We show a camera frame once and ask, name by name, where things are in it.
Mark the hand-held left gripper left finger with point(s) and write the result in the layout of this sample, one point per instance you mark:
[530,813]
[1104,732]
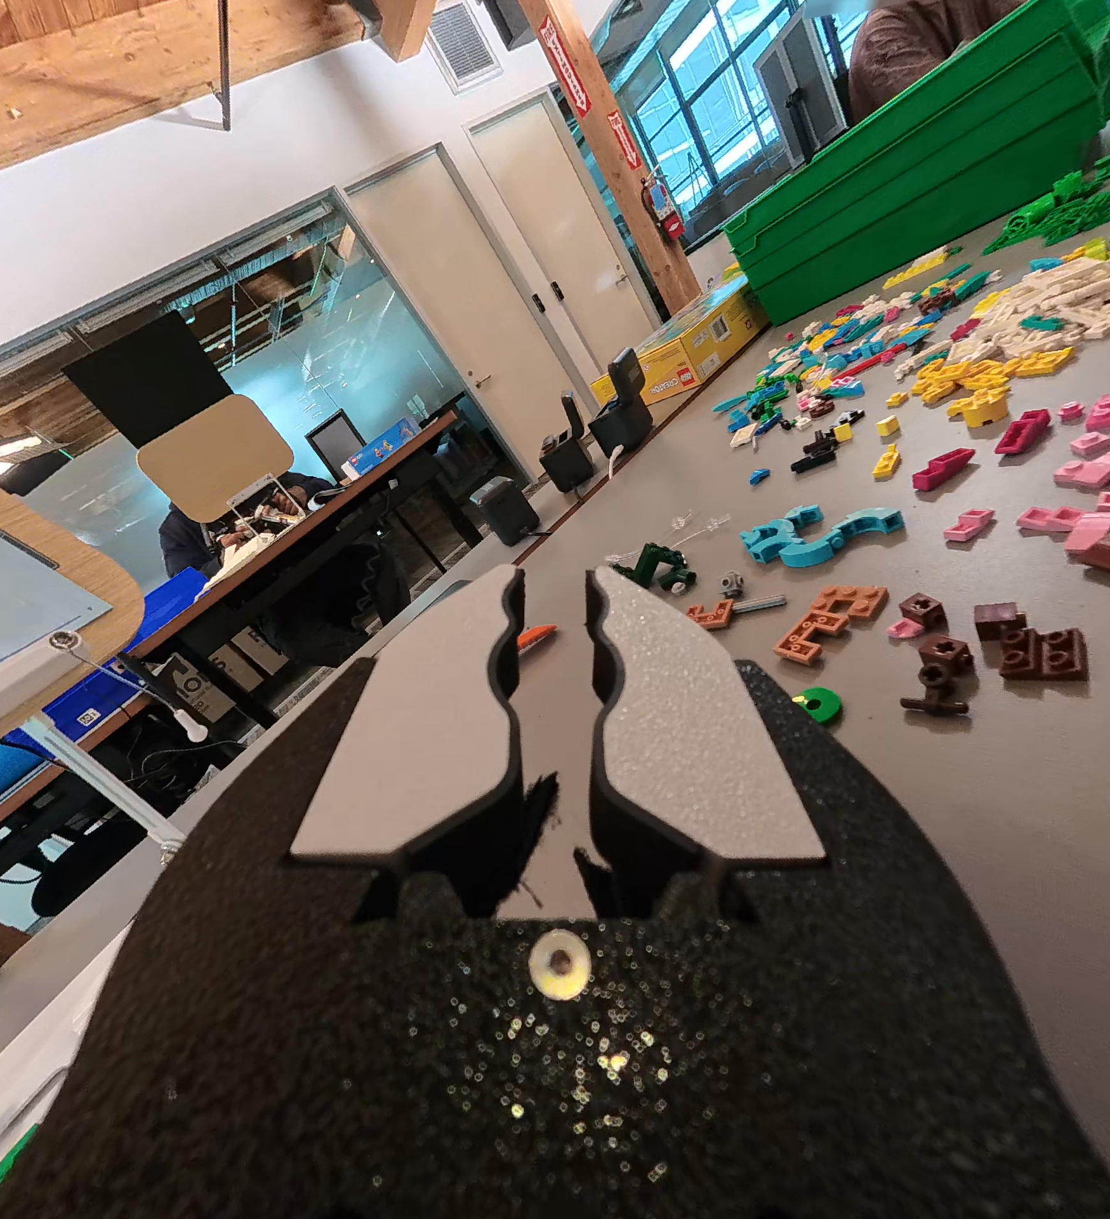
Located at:
[422,724]

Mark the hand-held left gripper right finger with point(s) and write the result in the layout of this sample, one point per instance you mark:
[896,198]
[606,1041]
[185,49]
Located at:
[696,753]

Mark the green plastic bin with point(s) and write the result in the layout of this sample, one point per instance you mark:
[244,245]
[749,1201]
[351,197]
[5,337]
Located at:
[973,76]
[896,240]

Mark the green round lego tile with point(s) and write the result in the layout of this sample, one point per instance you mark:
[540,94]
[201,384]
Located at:
[822,705]

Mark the small tan lego plate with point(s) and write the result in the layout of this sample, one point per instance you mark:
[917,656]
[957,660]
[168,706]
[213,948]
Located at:
[710,614]

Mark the grey lego axle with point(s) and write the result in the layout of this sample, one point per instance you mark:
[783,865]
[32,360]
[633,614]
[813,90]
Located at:
[761,601]

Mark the grey lego connector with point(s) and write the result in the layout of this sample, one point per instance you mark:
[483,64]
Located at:
[730,582]

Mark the large tan lego plate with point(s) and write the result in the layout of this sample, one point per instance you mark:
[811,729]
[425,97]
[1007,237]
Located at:
[829,621]

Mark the dark green lego assembly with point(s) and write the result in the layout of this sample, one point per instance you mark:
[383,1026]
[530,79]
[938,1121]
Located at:
[655,561]

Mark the turquoise curved lego piece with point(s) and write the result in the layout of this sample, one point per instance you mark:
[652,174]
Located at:
[773,540]
[853,537]

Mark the clear lego piece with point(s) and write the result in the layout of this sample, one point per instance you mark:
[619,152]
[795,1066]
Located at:
[706,522]

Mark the small pink lego tile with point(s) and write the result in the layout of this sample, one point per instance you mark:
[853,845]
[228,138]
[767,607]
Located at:
[904,629]

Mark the blue lego box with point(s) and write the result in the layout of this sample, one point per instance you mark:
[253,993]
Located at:
[379,449]

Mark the group of black lego pieces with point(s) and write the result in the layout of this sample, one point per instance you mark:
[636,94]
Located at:
[822,447]

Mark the pink lego plate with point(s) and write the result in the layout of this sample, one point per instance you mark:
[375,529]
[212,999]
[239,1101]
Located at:
[966,522]

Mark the magenta lego boat piece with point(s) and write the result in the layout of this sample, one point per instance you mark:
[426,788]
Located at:
[1020,434]
[942,468]

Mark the yellow lego box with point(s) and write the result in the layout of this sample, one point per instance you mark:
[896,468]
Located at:
[684,352]

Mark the pile of yellow lego pieces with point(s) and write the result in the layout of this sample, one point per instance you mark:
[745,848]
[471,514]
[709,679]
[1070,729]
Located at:
[979,378]

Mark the pile of pink lego pieces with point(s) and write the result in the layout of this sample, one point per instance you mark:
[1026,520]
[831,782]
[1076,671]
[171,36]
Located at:
[1103,472]

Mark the pile of white lego pieces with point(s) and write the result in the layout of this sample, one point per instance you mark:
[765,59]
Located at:
[1060,297]

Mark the pile of green lego pieces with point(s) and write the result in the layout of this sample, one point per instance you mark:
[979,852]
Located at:
[1077,197]

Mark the orange brick separator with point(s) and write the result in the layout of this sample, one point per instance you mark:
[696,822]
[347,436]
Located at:
[537,637]

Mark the wooden desk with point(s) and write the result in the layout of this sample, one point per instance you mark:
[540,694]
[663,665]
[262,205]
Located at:
[325,534]

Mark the cardboard box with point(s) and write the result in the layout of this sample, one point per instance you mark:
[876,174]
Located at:
[204,684]

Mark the black battery charger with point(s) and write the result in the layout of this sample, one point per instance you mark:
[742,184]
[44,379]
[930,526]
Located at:
[506,511]
[626,395]
[567,447]

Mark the blue plastic bin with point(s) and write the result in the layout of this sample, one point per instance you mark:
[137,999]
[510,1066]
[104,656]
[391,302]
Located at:
[178,584]

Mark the small black monitor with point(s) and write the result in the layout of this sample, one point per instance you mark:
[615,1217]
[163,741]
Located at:
[333,445]

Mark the stack of blue bins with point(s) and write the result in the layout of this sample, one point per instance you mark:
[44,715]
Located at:
[87,705]

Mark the pale blue instruction page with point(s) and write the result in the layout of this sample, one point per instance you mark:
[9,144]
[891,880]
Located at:
[12,590]

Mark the black panel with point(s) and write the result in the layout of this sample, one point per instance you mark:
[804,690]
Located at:
[143,383]

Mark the white door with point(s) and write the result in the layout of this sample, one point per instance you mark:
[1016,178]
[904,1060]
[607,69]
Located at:
[565,205]
[465,276]

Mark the red fire extinguisher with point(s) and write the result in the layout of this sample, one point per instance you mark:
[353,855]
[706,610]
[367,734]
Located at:
[665,205]

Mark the red arrow sign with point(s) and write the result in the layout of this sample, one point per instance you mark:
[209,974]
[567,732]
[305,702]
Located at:
[565,64]
[621,136]

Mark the large window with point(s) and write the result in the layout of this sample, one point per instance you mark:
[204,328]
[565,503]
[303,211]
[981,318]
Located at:
[706,84]

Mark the black ceiling rod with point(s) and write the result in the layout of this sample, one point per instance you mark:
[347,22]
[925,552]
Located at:
[225,67]

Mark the wooden post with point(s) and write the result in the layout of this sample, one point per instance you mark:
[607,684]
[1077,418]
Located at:
[615,144]

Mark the wall air vent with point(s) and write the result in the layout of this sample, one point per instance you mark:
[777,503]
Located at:
[463,40]

